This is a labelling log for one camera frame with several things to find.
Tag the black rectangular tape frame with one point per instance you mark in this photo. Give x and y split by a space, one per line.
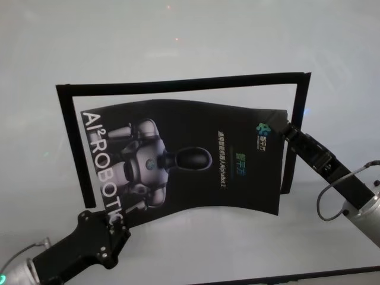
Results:
178 84

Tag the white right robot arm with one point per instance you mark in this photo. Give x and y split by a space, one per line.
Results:
363 219

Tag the black robot poster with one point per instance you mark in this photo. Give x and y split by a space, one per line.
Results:
184 157

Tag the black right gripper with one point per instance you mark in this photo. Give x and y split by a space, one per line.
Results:
323 166

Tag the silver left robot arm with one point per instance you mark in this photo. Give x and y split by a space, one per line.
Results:
19 271

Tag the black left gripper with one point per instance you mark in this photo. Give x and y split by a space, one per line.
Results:
83 246

